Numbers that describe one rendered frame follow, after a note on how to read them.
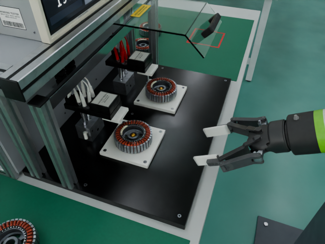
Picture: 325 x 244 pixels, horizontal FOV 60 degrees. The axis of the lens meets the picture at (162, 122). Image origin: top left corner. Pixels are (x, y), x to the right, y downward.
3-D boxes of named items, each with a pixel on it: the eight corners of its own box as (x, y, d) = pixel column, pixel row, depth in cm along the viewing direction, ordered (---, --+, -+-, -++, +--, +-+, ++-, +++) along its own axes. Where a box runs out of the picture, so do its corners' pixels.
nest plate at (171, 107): (186, 89, 105) (187, 86, 104) (174, 114, 95) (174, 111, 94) (149, 81, 109) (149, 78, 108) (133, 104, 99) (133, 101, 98)
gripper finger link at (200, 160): (223, 161, 70) (223, 163, 69) (198, 163, 74) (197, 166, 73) (218, 153, 68) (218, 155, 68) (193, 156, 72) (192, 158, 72)
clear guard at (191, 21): (221, 22, 92) (224, 4, 88) (204, 58, 76) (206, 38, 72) (130, 9, 100) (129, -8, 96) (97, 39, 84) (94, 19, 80)
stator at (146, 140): (157, 132, 87) (157, 123, 84) (143, 159, 79) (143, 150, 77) (125, 124, 90) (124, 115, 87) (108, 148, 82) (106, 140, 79)
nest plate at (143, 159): (165, 132, 89) (165, 129, 88) (147, 168, 78) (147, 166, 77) (122, 121, 92) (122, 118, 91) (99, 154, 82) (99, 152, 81)
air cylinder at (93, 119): (104, 126, 91) (102, 113, 87) (93, 142, 86) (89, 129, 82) (91, 122, 92) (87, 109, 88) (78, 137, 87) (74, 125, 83)
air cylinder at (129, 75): (135, 84, 107) (134, 71, 104) (126, 95, 102) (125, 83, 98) (123, 81, 109) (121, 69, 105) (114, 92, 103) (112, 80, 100)
